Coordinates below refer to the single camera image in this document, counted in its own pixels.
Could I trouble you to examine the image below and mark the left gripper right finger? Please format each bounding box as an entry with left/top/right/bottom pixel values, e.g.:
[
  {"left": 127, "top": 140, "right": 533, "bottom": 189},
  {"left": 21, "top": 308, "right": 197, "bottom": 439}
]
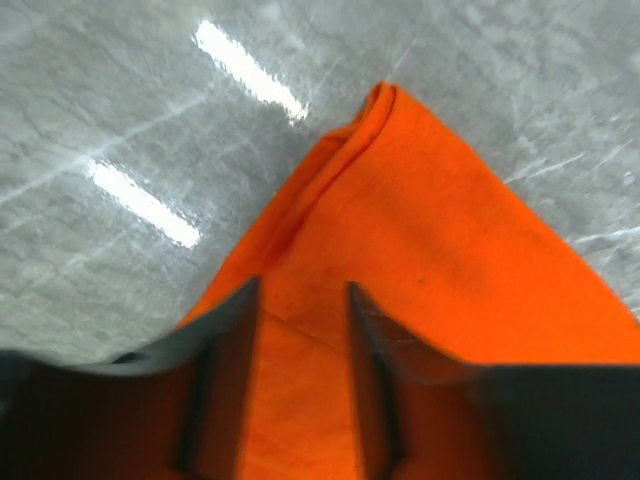
[{"left": 347, "top": 283, "right": 639, "bottom": 479}]

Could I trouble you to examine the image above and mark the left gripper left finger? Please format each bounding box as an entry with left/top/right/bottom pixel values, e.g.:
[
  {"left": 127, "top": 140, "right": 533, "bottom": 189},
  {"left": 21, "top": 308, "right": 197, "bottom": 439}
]
[{"left": 1, "top": 278, "right": 260, "bottom": 479}]

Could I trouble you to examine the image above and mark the orange t shirt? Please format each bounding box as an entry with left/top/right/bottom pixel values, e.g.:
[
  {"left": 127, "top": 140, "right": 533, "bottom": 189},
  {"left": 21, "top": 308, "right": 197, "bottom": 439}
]
[{"left": 193, "top": 83, "right": 639, "bottom": 479}]

